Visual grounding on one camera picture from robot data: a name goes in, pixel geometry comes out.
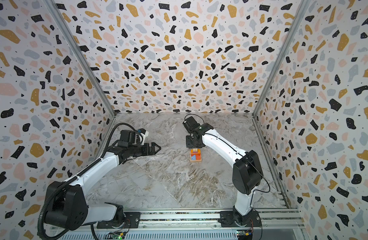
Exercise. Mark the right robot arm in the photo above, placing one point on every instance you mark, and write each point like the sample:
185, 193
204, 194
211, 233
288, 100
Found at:
247, 172

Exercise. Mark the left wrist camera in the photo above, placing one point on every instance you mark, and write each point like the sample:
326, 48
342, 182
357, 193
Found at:
142, 134

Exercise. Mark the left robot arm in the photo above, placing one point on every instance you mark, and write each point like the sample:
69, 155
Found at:
66, 204

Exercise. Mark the natural wood block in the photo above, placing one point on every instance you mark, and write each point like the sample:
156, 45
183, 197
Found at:
196, 161

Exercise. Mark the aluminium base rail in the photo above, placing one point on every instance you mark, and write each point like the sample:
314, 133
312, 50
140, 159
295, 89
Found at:
197, 224

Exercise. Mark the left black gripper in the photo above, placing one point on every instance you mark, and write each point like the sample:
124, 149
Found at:
146, 152

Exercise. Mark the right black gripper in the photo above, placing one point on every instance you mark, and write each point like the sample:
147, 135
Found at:
194, 145

